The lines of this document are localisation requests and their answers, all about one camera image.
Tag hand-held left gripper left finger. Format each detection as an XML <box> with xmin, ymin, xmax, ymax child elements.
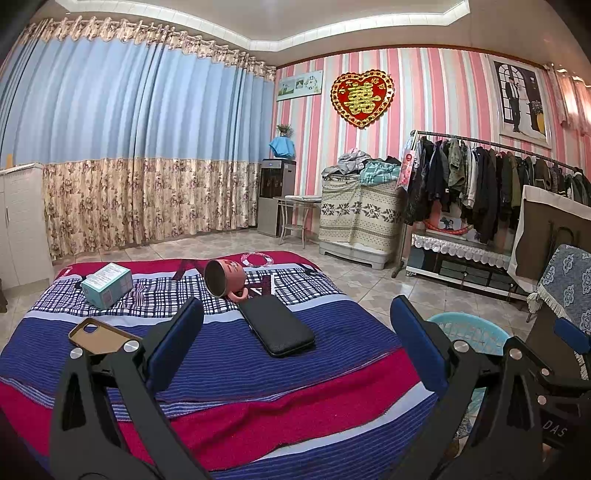
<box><xmin>48</xmin><ymin>296</ymin><xmax>206</xmax><ymax>480</ymax></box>

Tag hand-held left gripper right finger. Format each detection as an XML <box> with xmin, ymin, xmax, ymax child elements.
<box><xmin>390</xmin><ymin>295</ymin><xmax>546</xmax><ymax>480</ymax></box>

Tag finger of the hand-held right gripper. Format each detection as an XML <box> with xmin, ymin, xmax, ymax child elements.
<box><xmin>553</xmin><ymin>318</ymin><xmax>591</xmax><ymax>370</ymax></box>
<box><xmin>531</xmin><ymin>362</ymin><xmax>585</xmax><ymax>398</ymax></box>

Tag light blue plastic basket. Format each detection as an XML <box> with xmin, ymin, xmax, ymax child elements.
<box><xmin>426</xmin><ymin>312</ymin><xmax>509</xmax><ymax>446</ymax></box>

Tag blue fringed patterned cloth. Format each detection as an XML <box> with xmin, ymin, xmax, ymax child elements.
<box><xmin>526</xmin><ymin>244</ymin><xmax>591</xmax><ymax>337</ymax></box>

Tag metal clothes rack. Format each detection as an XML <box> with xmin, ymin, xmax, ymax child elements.
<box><xmin>392</xmin><ymin>130</ymin><xmax>591</xmax><ymax>279</ymax></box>

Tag brown phone case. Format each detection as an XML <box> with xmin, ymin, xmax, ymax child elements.
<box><xmin>68</xmin><ymin>317</ymin><xmax>145</xmax><ymax>357</ymax></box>

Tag low television stand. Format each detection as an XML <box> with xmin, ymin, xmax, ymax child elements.
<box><xmin>406</xmin><ymin>233</ymin><xmax>532</xmax><ymax>301</ymax></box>

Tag pink mug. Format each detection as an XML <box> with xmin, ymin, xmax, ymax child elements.
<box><xmin>204</xmin><ymin>258</ymin><xmax>250</xmax><ymax>304</ymax></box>

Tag teal cardboard box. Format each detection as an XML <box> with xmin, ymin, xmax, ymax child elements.
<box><xmin>81</xmin><ymin>262</ymin><xmax>134</xmax><ymax>310</ymax></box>

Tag black leather wallet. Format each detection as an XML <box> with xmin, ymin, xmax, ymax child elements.
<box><xmin>239</xmin><ymin>295</ymin><xmax>317</xmax><ymax>358</ymax></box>

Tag white lace cloth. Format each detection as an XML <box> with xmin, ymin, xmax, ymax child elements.
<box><xmin>411</xmin><ymin>233</ymin><xmax>515</xmax><ymax>271</ymax></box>

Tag striped blue red blanket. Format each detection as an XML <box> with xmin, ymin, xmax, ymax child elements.
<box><xmin>0</xmin><ymin>250</ymin><xmax>444</xmax><ymax>480</ymax></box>

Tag patterned cloth covered cabinet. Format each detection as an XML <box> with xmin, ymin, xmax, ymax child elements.
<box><xmin>318</xmin><ymin>178</ymin><xmax>409</xmax><ymax>271</ymax></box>

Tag grey water dispenser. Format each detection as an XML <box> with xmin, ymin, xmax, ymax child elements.
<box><xmin>257</xmin><ymin>158</ymin><xmax>297</xmax><ymax>238</ymax></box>

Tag row of hanging clothes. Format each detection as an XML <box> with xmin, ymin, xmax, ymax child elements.
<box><xmin>404</xmin><ymin>136</ymin><xmax>591</xmax><ymax>245</ymax></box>

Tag teal plaid cloth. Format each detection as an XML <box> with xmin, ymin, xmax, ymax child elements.
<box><xmin>359</xmin><ymin>161</ymin><xmax>402</xmax><ymax>188</ymax></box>

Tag pink hanging bag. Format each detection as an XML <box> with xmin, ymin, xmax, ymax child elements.
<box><xmin>396</xmin><ymin>131</ymin><xmax>419</xmax><ymax>191</ymax></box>

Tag small metal table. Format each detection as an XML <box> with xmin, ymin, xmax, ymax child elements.
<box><xmin>273</xmin><ymin>194</ymin><xmax>323</xmax><ymax>250</ymax></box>

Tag grey clothes pile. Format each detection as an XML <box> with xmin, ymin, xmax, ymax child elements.
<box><xmin>322</xmin><ymin>148</ymin><xmax>370</xmax><ymax>178</ymax></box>

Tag white cabinet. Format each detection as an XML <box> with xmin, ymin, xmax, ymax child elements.
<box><xmin>0</xmin><ymin>162</ymin><xmax>56</xmax><ymax>291</ymax></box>

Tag blue floral curtain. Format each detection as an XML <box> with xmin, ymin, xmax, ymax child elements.
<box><xmin>0</xmin><ymin>16</ymin><xmax>278</xmax><ymax>261</ymax></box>

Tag pink sheer curtain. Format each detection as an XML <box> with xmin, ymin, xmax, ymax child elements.
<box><xmin>551</xmin><ymin>65</ymin><xmax>591</xmax><ymax>132</ymax></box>

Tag brown board white frame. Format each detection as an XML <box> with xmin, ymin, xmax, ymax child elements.
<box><xmin>508</xmin><ymin>185</ymin><xmax>591</xmax><ymax>294</ymax></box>

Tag wall poster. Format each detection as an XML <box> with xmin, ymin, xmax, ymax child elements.
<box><xmin>492</xmin><ymin>58</ymin><xmax>552</xmax><ymax>149</ymax></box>

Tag red heart wall decoration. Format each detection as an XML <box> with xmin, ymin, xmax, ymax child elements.
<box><xmin>330</xmin><ymin>68</ymin><xmax>396</xmax><ymax>129</ymax></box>

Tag long wall picture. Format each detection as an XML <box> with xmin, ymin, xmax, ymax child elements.
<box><xmin>276</xmin><ymin>70</ymin><xmax>324</xmax><ymax>102</ymax></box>

